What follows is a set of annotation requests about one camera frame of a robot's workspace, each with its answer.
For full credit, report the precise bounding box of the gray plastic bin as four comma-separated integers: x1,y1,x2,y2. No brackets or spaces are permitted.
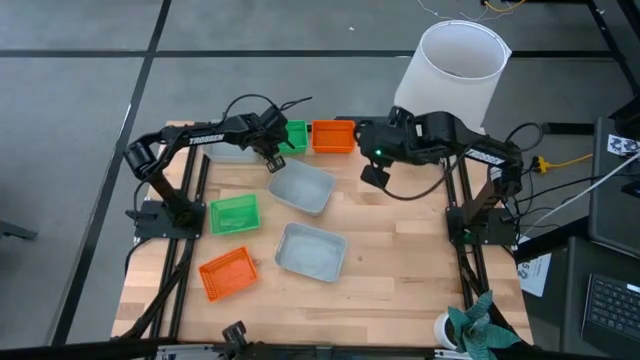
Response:
266,158,337,218
274,221,349,284
202,141,266,165

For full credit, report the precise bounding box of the white shade silver table lamp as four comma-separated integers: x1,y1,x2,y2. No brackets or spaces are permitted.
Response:
393,19,513,134

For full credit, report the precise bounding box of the black stand foot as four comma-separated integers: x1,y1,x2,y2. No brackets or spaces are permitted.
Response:
542,121,597,137

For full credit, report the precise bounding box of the white printed paper sheet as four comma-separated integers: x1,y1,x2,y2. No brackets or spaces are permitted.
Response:
516,251,553,298

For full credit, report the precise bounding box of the teal plant in white pot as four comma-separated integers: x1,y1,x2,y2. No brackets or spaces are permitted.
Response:
432,290,523,360

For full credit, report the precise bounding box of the black desk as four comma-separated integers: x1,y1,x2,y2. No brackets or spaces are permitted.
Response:
513,234,640,360

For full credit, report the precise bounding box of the black monitor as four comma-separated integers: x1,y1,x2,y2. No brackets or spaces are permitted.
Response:
587,116,640,259

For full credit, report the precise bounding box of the white black patterned tag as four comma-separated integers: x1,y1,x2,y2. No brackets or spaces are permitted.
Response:
606,133,640,157

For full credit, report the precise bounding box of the black stand leg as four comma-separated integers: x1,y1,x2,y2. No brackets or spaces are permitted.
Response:
584,0,640,91

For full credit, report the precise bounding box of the dark chair base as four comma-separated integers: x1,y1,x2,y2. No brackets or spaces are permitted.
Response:
0,219,39,244

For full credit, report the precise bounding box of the black keyboard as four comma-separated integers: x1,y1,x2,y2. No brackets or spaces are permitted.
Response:
581,273,640,359

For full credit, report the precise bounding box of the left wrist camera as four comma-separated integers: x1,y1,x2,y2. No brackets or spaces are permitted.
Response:
264,154,288,175

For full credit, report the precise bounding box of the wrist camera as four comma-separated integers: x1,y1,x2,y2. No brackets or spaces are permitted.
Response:
264,154,288,175
359,164,392,190

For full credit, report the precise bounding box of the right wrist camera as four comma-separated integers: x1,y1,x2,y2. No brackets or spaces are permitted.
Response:
359,164,392,190

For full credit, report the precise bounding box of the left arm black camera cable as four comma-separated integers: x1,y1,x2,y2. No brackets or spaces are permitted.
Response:
221,92,314,124

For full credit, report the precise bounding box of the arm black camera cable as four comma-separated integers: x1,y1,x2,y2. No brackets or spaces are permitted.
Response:
382,142,471,202
221,92,314,124

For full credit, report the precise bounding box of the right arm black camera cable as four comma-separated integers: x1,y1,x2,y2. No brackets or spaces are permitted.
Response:
382,142,471,202

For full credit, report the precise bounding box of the black aluminium frame rail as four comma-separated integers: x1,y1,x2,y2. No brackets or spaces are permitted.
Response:
443,159,476,310
167,152,211,339
457,159,491,296
147,121,207,341

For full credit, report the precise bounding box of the thin white wire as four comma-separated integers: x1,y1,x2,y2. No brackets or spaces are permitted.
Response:
417,0,501,22

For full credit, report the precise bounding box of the yellow power cable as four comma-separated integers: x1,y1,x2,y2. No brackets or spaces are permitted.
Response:
531,152,594,175

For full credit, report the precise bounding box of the thin yellow wire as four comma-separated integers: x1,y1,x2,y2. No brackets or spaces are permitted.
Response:
483,0,527,14

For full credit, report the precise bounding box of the white cable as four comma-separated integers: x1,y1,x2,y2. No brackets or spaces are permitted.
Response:
519,151,640,236

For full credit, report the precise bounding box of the black frame beam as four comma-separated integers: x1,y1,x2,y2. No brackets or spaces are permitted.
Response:
0,338,640,360

